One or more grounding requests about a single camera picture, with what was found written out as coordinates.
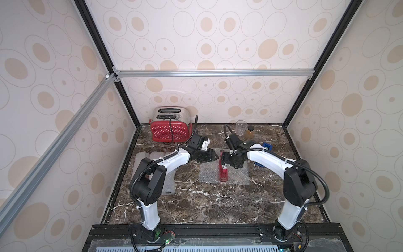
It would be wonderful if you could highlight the red drink bottle back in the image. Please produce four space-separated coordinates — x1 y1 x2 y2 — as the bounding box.
219 149 228 182

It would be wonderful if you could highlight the blue tape dispenser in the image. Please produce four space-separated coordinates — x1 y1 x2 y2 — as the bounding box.
255 142 273 168

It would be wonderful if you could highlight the single bubble wrap sheet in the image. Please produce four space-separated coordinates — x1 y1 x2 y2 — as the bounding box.
132 152 150 177

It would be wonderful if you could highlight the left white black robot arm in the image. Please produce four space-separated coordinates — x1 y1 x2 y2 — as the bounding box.
129 122 219 242

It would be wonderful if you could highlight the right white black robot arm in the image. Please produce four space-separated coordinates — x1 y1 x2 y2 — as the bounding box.
221 125 330 242

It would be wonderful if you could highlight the brown spice jar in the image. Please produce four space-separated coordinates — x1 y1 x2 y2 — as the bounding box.
245 125 255 140

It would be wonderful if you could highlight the clear drinking glass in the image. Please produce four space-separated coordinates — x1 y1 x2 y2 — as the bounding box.
235 120 248 136

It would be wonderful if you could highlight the red perforated plastic basket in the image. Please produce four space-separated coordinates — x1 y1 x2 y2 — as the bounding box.
150 120 193 143

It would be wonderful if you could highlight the silver toaster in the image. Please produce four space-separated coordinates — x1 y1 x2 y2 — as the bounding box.
149 106 191 125

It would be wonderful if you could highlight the horizontal aluminium bar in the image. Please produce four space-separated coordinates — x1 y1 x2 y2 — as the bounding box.
115 69 315 79

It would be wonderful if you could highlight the left diagonal aluminium bar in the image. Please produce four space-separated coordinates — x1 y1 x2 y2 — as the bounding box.
1 73 116 236

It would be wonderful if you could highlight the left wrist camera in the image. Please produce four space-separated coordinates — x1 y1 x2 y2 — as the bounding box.
200 139 211 151

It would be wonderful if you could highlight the black toaster power cord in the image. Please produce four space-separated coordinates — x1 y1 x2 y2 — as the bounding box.
163 116 175 145

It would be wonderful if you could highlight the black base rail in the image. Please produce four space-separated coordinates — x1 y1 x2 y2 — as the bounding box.
83 223 353 252

